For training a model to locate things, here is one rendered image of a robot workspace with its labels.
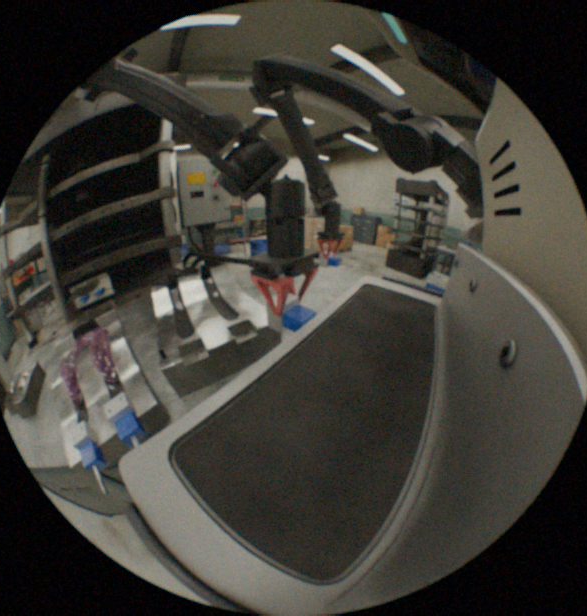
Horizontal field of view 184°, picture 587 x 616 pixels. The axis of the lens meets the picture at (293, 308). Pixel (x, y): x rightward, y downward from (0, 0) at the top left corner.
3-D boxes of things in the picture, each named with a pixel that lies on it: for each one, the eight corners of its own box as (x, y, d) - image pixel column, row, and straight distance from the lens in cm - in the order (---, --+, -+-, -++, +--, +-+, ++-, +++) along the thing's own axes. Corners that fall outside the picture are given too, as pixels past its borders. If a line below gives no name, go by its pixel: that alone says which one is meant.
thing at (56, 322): (197, 291, 105) (194, 279, 103) (31, 362, 159) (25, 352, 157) (181, 262, 186) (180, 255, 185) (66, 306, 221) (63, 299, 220)
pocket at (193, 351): (213, 363, 37) (207, 349, 34) (188, 374, 37) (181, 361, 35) (206, 350, 40) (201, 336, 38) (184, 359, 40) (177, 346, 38)
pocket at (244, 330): (260, 342, 39) (258, 328, 37) (238, 352, 38) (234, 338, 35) (250, 331, 42) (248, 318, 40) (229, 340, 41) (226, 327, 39)
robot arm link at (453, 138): (464, 155, 28) (475, 148, 32) (397, 106, 30) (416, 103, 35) (432, 194, 32) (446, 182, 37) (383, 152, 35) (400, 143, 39)
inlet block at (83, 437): (127, 493, 38) (103, 483, 34) (111, 503, 40) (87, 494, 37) (102, 435, 45) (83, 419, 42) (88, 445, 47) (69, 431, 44)
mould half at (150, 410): (171, 417, 40) (140, 382, 32) (89, 479, 50) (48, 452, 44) (123, 324, 81) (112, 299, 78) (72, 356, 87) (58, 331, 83)
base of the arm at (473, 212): (527, 176, 28) (498, 189, 39) (476, 120, 28) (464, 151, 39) (490, 216, 25) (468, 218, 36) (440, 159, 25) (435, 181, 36)
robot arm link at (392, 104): (237, 58, 54) (276, 47, 59) (250, 97, 59) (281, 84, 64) (442, 153, 27) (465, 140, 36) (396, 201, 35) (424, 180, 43)
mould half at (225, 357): (282, 349, 45) (280, 300, 37) (180, 398, 42) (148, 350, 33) (218, 286, 85) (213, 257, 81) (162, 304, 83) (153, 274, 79)
